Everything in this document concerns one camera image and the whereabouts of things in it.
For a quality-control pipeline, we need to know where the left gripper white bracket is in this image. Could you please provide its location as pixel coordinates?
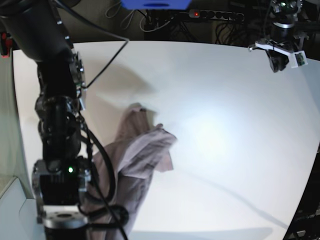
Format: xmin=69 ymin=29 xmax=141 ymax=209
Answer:
xmin=248 ymin=38 xmax=307 ymax=73

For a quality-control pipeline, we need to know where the red black clamp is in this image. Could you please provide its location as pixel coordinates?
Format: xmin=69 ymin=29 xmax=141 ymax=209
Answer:
xmin=0 ymin=31 xmax=13 ymax=58

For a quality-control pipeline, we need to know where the white power strip red switch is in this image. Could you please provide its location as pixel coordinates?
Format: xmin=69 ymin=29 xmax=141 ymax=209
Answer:
xmin=188 ymin=9 xmax=245 ymax=22

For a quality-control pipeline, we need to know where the mauve pink t-shirt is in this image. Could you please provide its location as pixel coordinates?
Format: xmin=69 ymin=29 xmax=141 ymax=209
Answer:
xmin=104 ymin=103 xmax=177 ymax=235

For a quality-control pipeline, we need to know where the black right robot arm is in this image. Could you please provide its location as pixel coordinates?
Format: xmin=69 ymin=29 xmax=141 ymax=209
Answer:
xmin=0 ymin=0 xmax=129 ymax=240

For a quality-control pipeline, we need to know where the blue box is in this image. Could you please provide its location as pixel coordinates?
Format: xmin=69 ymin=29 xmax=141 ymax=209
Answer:
xmin=120 ymin=0 xmax=191 ymax=10

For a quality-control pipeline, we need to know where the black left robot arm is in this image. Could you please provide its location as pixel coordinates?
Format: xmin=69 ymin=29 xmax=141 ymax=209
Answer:
xmin=248 ymin=0 xmax=308 ymax=73

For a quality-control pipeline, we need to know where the white looped cable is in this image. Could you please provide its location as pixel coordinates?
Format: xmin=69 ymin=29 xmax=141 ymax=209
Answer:
xmin=104 ymin=0 xmax=137 ymax=30

